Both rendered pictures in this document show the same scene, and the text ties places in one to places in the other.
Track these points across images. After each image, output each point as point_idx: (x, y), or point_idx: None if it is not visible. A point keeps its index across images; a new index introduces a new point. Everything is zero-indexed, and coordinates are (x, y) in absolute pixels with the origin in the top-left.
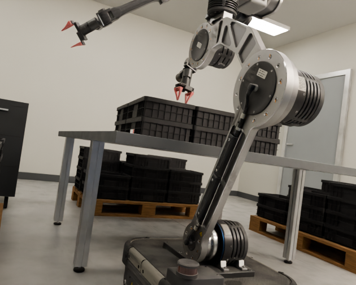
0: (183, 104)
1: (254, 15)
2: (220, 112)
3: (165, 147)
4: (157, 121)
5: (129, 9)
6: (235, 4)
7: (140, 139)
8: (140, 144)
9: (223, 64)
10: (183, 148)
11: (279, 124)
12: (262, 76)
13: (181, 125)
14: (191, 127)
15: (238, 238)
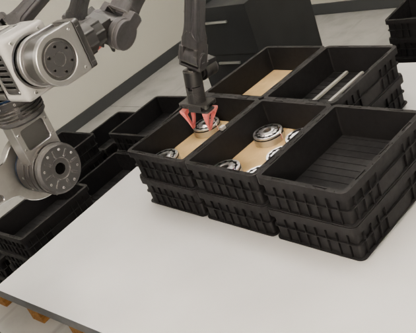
0: (166, 160)
1: None
2: (217, 173)
3: (29, 308)
4: (153, 184)
5: (77, 6)
6: (2, 116)
7: (10, 297)
8: (13, 301)
9: (54, 194)
10: (41, 312)
11: (335, 197)
12: None
13: (180, 191)
14: (192, 193)
15: None
